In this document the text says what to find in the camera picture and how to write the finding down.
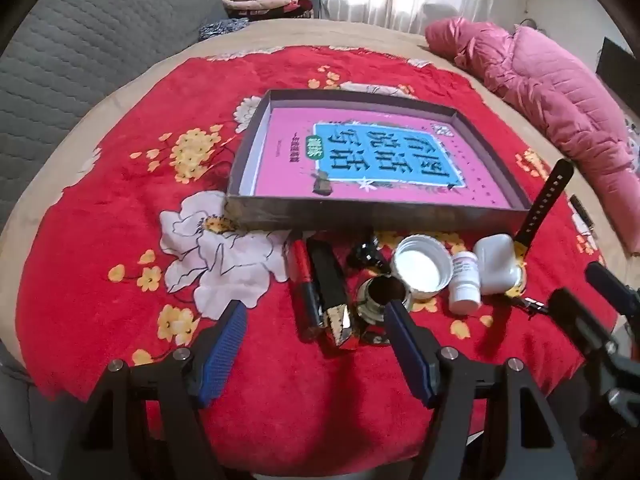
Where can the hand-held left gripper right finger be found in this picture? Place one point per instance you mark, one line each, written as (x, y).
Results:
(407, 355)

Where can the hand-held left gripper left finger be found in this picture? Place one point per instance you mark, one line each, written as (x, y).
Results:
(225, 350)

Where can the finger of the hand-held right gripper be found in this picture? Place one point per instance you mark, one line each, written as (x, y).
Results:
(602, 280)
(575, 317)

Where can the metal threaded fitting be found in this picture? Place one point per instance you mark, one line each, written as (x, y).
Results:
(375, 292)

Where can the white plastic lid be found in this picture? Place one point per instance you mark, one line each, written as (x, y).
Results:
(420, 267)

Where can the small white bottle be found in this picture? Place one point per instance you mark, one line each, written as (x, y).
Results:
(465, 285)

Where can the white earbuds case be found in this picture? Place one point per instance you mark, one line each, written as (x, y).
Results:
(495, 260)

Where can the black and yellow watch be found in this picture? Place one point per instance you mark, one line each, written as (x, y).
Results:
(545, 200)

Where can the red lighter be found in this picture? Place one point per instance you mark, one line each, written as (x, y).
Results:
(300, 265)

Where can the black gold-tipped lighter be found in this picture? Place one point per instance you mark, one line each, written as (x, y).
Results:
(327, 270)

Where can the grey cardboard box tray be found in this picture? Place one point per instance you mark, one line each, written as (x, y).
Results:
(300, 215)

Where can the black remote control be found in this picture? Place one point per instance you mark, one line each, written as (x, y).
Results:
(581, 210)

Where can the pink quilt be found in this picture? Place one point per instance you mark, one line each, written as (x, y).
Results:
(545, 90)

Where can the pink and blue book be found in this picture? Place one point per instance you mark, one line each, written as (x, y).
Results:
(290, 160)

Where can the black television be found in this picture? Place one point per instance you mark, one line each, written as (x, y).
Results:
(615, 70)

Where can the red floral blanket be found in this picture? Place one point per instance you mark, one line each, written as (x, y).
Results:
(150, 135)

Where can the blue patterned cloth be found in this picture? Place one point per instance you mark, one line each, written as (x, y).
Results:
(222, 29)

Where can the beige bed sheet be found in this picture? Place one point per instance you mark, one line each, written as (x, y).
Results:
(300, 35)

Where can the pink folded garment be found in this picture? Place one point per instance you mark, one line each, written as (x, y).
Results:
(260, 4)

